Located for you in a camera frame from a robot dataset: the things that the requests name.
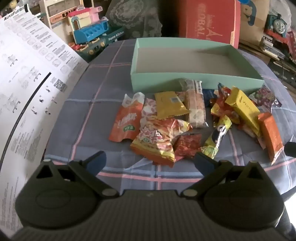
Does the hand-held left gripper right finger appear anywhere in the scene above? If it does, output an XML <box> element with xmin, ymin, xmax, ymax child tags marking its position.
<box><xmin>180</xmin><ymin>152</ymin><xmax>275</xmax><ymax>199</ymax></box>

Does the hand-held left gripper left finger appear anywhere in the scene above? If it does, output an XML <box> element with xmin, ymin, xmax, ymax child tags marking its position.
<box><xmin>30</xmin><ymin>151</ymin><xmax>117</xmax><ymax>198</ymax></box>

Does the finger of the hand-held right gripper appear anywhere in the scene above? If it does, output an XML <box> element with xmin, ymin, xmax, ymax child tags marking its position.
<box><xmin>284</xmin><ymin>141</ymin><xmax>296</xmax><ymax>158</ymax></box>

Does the orange rectangular packet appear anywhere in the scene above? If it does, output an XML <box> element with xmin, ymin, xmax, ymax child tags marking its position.
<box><xmin>257</xmin><ymin>113</ymin><xmax>284</xmax><ymax>165</ymax></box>

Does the dark red foil packet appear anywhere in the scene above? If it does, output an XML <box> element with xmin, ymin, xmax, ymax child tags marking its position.
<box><xmin>173</xmin><ymin>134</ymin><xmax>202</xmax><ymax>163</ymax></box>

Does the yellow green candy packet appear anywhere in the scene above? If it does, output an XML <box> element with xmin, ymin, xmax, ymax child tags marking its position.
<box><xmin>201</xmin><ymin>115</ymin><xmax>232</xmax><ymax>159</ymax></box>

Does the orange white snack packet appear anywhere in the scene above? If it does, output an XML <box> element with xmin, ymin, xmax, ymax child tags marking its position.
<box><xmin>109</xmin><ymin>92</ymin><xmax>145</xmax><ymax>142</ymax></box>

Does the orange yellow chips packet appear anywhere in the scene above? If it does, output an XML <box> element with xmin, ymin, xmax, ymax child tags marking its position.
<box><xmin>130</xmin><ymin>118</ymin><xmax>193</xmax><ymax>168</ymax></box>

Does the small orange yellow packet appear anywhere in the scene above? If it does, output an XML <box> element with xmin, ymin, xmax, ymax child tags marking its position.
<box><xmin>210</xmin><ymin>101</ymin><xmax>241</xmax><ymax>125</ymax></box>

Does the clear nougat bar packet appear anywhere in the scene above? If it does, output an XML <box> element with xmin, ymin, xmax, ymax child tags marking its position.
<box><xmin>179</xmin><ymin>78</ymin><xmax>208</xmax><ymax>128</ymax></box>

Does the purple silver foil packet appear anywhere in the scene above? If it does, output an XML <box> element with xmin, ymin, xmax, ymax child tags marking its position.
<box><xmin>248</xmin><ymin>85</ymin><xmax>283</xmax><ymax>112</ymax></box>

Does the yellow wafer packet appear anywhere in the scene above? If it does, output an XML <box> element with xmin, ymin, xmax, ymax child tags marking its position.
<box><xmin>225</xmin><ymin>86</ymin><xmax>261</xmax><ymax>138</ymax></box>

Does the blue white biscuit packet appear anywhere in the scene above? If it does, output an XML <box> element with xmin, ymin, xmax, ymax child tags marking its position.
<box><xmin>202</xmin><ymin>89</ymin><xmax>219</xmax><ymax>107</ymax></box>

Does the yellow packet with barcode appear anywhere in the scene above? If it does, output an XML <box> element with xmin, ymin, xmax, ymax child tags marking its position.
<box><xmin>154</xmin><ymin>91</ymin><xmax>190</xmax><ymax>120</ymax></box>

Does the pink white patterned packet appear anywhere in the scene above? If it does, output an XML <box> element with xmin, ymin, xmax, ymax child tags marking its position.
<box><xmin>141</xmin><ymin>98</ymin><xmax>160</xmax><ymax>124</ymax></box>

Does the red yellow shiny packet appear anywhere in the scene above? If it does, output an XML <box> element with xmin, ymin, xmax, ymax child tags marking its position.
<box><xmin>217</xmin><ymin>83</ymin><xmax>232</xmax><ymax>105</ymax></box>

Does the mint green cardboard box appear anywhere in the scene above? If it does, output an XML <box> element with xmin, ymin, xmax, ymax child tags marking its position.
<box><xmin>131</xmin><ymin>38</ymin><xmax>265</xmax><ymax>94</ymax></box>

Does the grey plaid cloth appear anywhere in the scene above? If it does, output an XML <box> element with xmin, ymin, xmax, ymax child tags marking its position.
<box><xmin>43</xmin><ymin>39</ymin><xmax>296</xmax><ymax>205</ymax></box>

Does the white printed instruction sheet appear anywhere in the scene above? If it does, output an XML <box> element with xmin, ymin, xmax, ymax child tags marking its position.
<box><xmin>0</xmin><ymin>4</ymin><xmax>90</xmax><ymax>238</ymax></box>

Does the teal toy kitchen stove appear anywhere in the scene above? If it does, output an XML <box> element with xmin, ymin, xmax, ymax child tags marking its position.
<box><xmin>69</xmin><ymin>25</ymin><xmax>127</xmax><ymax>56</ymax></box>

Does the blue toy train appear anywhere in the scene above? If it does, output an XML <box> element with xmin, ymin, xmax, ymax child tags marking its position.
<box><xmin>263</xmin><ymin>13</ymin><xmax>290</xmax><ymax>45</ymax></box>

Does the blue toy rack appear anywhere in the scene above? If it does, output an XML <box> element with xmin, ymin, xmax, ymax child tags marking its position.
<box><xmin>73</xmin><ymin>17</ymin><xmax>110</xmax><ymax>46</ymax></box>

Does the bear print cardboard box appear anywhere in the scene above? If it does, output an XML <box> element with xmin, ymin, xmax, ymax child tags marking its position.
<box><xmin>239</xmin><ymin>0</ymin><xmax>271</xmax><ymax>47</ymax></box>

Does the large red gift box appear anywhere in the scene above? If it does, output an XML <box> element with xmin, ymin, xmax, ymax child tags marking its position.
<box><xmin>178</xmin><ymin>0</ymin><xmax>242</xmax><ymax>49</ymax></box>

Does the pink cream toy house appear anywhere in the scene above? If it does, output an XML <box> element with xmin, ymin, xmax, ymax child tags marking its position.
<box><xmin>67</xmin><ymin>6</ymin><xmax>104</xmax><ymax>30</ymax></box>

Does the grey lace cloth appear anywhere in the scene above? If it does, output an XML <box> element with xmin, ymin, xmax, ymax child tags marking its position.
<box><xmin>105</xmin><ymin>0</ymin><xmax>163</xmax><ymax>40</ymax></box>

